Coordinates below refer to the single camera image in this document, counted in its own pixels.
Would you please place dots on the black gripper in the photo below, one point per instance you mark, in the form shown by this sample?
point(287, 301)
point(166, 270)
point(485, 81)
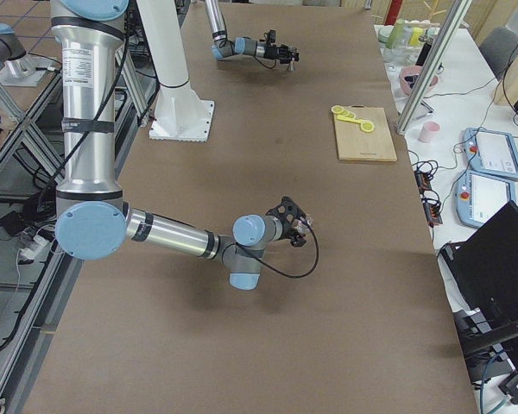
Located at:
point(296, 238)
point(281, 52)

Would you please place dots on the steel double jigger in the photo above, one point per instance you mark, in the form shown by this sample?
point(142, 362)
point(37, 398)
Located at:
point(291, 65)

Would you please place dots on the small clear glass cup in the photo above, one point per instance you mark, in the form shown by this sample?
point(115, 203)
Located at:
point(303, 224)

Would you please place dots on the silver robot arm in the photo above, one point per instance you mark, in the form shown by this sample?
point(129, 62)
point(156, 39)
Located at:
point(93, 219)
point(223, 47)

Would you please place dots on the green tall cup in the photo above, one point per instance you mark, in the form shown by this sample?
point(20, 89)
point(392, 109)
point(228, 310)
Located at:
point(397, 39)

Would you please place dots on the yellow small cup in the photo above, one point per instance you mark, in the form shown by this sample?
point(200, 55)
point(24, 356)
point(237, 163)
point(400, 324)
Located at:
point(414, 40)

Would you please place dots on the pink plastic cup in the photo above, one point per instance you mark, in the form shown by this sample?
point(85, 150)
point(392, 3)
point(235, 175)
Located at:
point(429, 131)

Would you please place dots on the bamboo cutting board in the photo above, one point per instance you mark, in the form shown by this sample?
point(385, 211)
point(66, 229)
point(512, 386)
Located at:
point(371, 141)

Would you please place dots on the pink bowl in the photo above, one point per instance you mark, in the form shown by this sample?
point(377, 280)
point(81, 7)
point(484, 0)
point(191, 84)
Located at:
point(409, 76)

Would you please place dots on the black thermos bottle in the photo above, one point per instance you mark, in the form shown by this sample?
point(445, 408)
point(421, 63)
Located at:
point(424, 52)

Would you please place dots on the near blue teach pendant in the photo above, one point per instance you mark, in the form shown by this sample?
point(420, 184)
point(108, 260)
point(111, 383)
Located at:
point(479, 196)

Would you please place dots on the blue teach pendant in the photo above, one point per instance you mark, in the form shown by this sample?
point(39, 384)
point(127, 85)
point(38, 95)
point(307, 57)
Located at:
point(479, 196)
point(491, 152)

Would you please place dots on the far blue teach pendant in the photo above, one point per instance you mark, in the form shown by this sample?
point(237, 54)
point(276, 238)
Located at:
point(491, 152)

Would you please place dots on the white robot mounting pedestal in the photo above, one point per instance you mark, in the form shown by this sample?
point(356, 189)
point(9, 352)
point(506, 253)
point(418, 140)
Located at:
point(180, 114)

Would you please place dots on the aluminium frame post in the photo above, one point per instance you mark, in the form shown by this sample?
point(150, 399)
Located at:
point(441, 43)

